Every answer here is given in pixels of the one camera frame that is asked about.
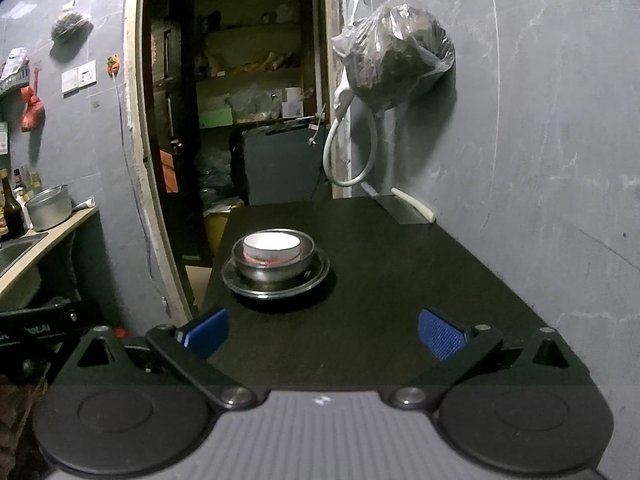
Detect steel pot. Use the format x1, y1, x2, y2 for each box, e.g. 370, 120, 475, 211
24, 184, 73, 232

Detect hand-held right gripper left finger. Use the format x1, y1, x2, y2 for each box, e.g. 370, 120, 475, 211
60, 306, 257, 410

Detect steel sink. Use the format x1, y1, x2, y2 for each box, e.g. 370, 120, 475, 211
0, 231, 50, 276

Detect small steel bowl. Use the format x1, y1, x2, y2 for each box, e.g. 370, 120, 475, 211
232, 231, 316, 287

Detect dark wooden door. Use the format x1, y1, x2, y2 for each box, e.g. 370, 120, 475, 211
142, 0, 213, 268

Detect hanging clear plastic bag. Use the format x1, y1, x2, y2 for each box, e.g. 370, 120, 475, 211
331, 0, 457, 108

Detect grey appliance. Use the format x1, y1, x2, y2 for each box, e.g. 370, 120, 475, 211
230, 122, 333, 207

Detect steel cleaver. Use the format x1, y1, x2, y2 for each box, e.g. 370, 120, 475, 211
361, 183, 432, 226

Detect crumpled plastic bags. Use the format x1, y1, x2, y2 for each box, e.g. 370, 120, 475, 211
196, 152, 243, 206

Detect wooden storage shelf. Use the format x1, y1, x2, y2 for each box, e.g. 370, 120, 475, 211
192, 0, 321, 126

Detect wide steel plate with label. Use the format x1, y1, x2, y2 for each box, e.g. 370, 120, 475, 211
221, 252, 331, 302

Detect small white box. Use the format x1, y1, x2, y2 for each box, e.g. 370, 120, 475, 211
281, 87, 304, 119

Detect white hose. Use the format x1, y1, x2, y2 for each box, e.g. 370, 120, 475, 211
323, 82, 378, 188

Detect white wall rack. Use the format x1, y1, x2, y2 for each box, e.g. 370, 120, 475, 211
0, 47, 32, 96

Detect hanging dark mesh bag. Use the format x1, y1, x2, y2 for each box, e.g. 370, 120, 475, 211
50, 0, 93, 46

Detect beige kitchen counter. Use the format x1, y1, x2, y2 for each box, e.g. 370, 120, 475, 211
0, 207, 101, 301

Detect white wall switch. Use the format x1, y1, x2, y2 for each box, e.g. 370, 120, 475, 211
61, 60, 97, 94

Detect green box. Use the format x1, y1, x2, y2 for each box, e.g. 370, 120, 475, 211
198, 106, 236, 129

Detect white rod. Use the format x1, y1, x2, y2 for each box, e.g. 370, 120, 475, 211
391, 187, 437, 224

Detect white door frame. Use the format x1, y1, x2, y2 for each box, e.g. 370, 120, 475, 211
122, 0, 351, 321

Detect red hanging bag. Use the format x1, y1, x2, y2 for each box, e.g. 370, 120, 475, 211
20, 72, 47, 133

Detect brown glass bottle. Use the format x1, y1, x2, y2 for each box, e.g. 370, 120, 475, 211
0, 169, 27, 240

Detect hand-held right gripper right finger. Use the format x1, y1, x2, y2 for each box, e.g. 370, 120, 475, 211
390, 307, 593, 408

